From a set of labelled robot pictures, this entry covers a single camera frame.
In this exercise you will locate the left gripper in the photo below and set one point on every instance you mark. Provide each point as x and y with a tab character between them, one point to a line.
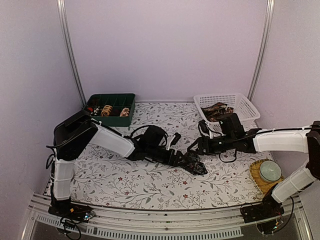
176	159

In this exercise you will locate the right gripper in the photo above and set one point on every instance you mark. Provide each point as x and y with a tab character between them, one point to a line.
203	141

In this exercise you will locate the dark floral necktie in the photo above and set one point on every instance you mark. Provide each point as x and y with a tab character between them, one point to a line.
191	162

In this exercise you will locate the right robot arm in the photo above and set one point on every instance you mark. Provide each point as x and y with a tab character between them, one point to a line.
298	139

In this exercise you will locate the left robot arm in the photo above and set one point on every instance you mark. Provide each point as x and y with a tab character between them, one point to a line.
74	136

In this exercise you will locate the brown patterned necktie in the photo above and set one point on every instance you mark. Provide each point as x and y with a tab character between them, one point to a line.
216	110

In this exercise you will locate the white plastic basket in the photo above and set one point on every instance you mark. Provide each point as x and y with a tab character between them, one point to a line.
245	110

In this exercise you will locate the dark maroon rolled tie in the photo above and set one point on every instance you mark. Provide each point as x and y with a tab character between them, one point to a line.
115	112

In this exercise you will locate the green divided organizer box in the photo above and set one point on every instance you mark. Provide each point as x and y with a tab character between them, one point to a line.
114	99

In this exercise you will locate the yellow striped rolled tie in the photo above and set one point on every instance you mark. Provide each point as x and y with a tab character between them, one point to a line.
106	110

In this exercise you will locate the white dotted black rolled tie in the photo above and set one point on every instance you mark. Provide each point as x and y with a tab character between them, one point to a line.
96	111

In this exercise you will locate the pale green bowl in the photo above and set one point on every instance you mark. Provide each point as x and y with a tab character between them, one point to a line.
270	171

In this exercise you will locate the woven bamboo tray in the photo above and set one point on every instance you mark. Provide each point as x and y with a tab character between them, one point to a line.
263	186

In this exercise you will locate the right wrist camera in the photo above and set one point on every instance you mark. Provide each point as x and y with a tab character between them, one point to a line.
204	129

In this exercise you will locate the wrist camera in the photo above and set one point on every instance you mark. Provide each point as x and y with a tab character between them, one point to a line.
204	129
173	140

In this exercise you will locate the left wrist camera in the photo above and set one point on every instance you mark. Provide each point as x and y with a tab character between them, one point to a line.
173	140

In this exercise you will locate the front aluminium rail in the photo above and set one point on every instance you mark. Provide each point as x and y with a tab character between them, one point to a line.
114	223

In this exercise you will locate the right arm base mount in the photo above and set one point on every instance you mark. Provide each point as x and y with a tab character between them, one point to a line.
262	211

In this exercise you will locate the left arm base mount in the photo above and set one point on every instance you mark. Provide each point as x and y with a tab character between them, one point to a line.
71	215

